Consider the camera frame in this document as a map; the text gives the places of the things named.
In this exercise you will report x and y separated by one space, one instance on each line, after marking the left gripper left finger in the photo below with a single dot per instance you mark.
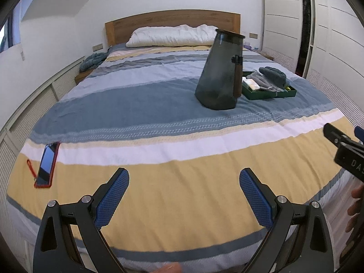
56 249

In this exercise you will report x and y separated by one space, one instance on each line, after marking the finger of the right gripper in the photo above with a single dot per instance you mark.
359 133
338 138

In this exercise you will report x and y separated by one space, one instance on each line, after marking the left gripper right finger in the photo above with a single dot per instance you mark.
298 238

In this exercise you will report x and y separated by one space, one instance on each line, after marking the dark teal fluffy towel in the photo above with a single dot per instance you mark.
275 76

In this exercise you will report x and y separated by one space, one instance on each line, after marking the grey fleece cloth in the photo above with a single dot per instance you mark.
263 83

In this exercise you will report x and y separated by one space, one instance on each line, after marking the tissue pack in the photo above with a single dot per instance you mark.
250 84

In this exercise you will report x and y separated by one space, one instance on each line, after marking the right hand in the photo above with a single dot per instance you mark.
354 209

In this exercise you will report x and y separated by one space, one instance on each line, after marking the left hand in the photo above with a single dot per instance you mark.
170 268

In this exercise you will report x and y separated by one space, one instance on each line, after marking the red case smartphone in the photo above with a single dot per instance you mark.
44 177

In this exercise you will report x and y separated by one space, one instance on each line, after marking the green tray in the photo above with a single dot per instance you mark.
260 95

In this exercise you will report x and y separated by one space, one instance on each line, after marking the right wooden nightstand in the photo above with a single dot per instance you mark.
265 55

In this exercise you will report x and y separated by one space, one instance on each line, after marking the wooden nightstand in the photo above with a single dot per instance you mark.
265 55
82 75

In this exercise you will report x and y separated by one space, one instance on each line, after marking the white wardrobe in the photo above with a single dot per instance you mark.
321 41

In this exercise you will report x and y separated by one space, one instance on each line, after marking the left wooden nightstand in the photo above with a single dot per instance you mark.
82 75

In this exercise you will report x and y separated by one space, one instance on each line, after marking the white pillow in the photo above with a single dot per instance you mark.
182 35

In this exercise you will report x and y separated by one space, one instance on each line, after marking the teal blanket on nightstand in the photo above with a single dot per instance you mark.
93 61

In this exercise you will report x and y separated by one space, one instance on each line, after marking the wooden headboard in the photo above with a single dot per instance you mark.
120 30

